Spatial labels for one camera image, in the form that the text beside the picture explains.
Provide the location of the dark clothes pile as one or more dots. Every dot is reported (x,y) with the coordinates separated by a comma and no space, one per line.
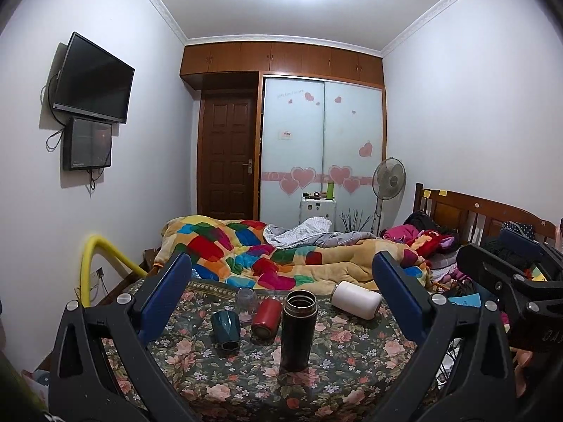
(512,252)

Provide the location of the floral tablecloth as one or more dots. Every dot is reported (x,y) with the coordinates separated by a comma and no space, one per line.
(352,360)

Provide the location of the red plush toy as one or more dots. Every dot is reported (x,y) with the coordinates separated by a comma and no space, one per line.
(433,242)

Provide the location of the wooden bed headboard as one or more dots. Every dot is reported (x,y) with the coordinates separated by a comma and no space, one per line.
(479,206)

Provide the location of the sliding wardrobe with heart stickers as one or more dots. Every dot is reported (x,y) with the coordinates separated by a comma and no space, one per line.
(323,140)

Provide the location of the pink clothing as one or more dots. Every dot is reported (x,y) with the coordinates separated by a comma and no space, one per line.
(401,233)

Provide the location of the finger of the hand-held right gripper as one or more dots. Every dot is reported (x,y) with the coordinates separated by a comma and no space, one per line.
(492,272)
(521,240)

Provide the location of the grey white bed sheet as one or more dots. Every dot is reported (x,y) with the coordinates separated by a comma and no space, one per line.
(308,231)

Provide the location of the white small cabinet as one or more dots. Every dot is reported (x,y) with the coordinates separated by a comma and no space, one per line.
(317,211)

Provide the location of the dark teal faceted cup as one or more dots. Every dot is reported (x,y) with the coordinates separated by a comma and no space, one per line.
(225,326)

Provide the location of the yellow padded pipe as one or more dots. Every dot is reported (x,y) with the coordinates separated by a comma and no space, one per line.
(102,248)

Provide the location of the wooden overhead cabinets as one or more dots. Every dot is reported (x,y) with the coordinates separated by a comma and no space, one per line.
(281,59)

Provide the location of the wall-mounted television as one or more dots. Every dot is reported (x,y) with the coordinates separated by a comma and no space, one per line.
(92,80)

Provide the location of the colourful patchwork blanket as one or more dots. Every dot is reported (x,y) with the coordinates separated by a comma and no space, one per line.
(246,255)

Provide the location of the green bottle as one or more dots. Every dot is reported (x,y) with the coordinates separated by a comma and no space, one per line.
(330,190)

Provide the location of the black bag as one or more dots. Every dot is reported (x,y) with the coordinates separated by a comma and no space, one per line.
(418,220)

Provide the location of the clear glass cup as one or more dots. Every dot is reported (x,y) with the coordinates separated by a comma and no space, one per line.
(245,301)

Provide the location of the small wall-mounted monitor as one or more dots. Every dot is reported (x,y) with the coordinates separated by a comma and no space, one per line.
(87,143)

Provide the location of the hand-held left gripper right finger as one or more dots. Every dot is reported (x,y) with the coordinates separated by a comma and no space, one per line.
(399,305)

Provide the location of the cyan flat card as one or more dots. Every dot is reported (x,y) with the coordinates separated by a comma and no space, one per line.
(465,301)

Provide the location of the dark leafy plant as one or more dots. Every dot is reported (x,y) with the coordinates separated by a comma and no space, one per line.
(354,220)

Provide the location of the black thermos bottle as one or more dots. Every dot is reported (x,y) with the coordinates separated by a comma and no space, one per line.
(299,332)

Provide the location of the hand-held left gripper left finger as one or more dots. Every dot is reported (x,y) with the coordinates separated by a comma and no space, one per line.
(163,300)

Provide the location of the brown wooden door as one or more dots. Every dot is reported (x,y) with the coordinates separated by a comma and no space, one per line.
(226,154)

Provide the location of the standing fan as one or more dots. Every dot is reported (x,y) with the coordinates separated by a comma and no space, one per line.
(389,179)

